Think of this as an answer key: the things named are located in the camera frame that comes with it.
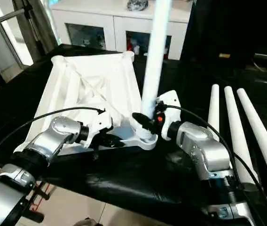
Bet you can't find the white plastic table leg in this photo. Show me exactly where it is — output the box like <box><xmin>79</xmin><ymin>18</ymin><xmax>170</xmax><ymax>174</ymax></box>
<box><xmin>141</xmin><ymin>0</ymin><xmax>173</xmax><ymax>140</ymax></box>
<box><xmin>237</xmin><ymin>88</ymin><xmax>267</xmax><ymax>201</ymax></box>
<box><xmin>224</xmin><ymin>86</ymin><xmax>259</xmax><ymax>185</ymax></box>
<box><xmin>208</xmin><ymin>84</ymin><xmax>220</xmax><ymax>137</ymax></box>

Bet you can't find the white plastic table top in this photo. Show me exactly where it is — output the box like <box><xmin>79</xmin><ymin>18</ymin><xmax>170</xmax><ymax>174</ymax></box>
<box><xmin>14</xmin><ymin>51</ymin><xmax>158</xmax><ymax>156</ymax></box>

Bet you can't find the black work mat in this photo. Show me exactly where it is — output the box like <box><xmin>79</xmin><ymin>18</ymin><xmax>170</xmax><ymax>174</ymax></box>
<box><xmin>0</xmin><ymin>44</ymin><xmax>267</xmax><ymax>226</ymax></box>

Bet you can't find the white glass-door cabinet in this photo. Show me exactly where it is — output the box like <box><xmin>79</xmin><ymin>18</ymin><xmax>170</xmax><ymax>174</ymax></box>
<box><xmin>49</xmin><ymin>0</ymin><xmax>193</xmax><ymax>61</ymax></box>

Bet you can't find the grey crumpled bundle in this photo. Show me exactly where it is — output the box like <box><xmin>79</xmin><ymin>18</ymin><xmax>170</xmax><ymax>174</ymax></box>
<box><xmin>127</xmin><ymin>0</ymin><xmax>149</xmax><ymax>11</ymax></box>

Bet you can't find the light blue plastic strip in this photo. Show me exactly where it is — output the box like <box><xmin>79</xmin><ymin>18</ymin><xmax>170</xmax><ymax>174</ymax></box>
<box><xmin>42</xmin><ymin>0</ymin><xmax>63</xmax><ymax>45</ymax></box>

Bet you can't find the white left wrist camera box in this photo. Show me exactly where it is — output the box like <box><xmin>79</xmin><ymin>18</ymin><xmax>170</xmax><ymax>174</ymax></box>
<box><xmin>84</xmin><ymin>111</ymin><xmax>114</xmax><ymax>147</ymax></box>

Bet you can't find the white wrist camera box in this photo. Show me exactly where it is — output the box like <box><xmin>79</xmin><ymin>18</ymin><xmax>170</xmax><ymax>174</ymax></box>
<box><xmin>155</xmin><ymin>90</ymin><xmax>181</xmax><ymax>141</ymax></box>
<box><xmin>84</xmin><ymin>111</ymin><xmax>114</xmax><ymax>147</ymax></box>

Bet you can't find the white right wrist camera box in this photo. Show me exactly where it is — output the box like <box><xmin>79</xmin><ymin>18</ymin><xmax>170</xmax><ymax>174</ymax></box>
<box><xmin>155</xmin><ymin>90</ymin><xmax>181</xmax><ymax>141</ymax></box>

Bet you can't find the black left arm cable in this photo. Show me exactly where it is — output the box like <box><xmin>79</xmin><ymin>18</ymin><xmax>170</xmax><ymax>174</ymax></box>
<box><xmin>0</xmin><ymin>107</ymin><xmax>106</xmax><ymax>176</ymax></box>

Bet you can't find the black metal table frame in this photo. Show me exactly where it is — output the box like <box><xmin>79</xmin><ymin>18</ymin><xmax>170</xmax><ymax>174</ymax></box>
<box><xmin>21</xmin><ymin>181</ymin><xmax>52</xmax><ymax>224</ymax></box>

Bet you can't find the grey metal rack frame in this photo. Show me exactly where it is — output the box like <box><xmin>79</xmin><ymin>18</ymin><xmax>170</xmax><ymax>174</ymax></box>
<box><xmin>0</xmin><ymin>0</ymin><xmax>54</xmax><ymax>64</ymax></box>

